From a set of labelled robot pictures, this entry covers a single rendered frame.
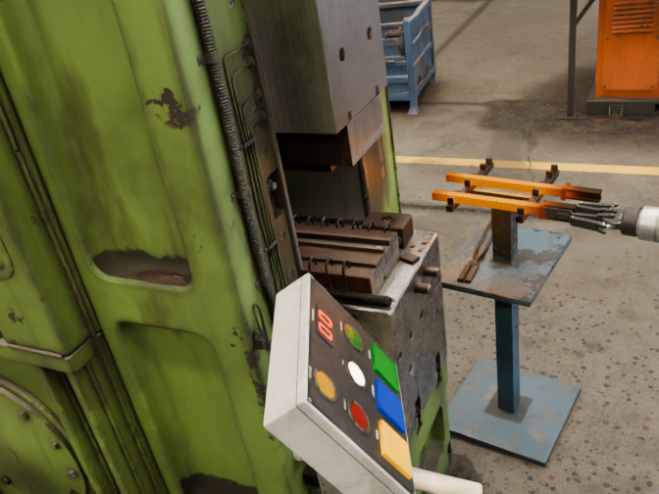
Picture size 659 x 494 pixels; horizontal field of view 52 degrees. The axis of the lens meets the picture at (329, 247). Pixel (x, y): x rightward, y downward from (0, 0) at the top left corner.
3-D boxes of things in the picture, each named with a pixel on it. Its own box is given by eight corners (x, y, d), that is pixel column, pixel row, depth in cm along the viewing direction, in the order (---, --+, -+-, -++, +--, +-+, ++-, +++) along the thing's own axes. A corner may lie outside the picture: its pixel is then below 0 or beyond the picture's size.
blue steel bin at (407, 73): (439, 80, 583) (433, -6, 547) (418, 114, 521) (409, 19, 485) (312, 85, 627) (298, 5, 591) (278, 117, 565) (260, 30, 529)
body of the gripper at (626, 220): (634, 243, 171) (596, 237, 176) (642, 226, 177) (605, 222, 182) (636, 217, 167) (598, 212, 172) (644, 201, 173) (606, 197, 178)
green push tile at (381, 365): (397, 365, 132) (374, 341, 129) (400, 392, 126) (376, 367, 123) (389, 370, 133) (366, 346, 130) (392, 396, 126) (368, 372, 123)
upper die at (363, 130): (384, 130, 160) (380, 91, 155) (353, 167, 145) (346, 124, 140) (235, 127, 178) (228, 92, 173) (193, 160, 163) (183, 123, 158)
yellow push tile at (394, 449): (408, 442, 115) (382, 418, 112) (413, 478, 108) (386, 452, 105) (399, 447, 115) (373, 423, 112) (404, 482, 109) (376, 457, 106)
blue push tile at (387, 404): (402, 401, 123) (378, 377, 121) (406, 432, 117) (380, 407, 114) (394, 405, 124) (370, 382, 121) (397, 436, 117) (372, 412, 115)
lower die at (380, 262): (400, 257, 178) (396, 228, 173) (373, 300, 163) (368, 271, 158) (263, 242, 195) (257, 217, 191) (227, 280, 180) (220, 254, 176)
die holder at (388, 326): (448, 355, 208) (437, 230, 186) (409, 446, 180) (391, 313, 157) (289, 329, 232) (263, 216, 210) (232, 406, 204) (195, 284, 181)
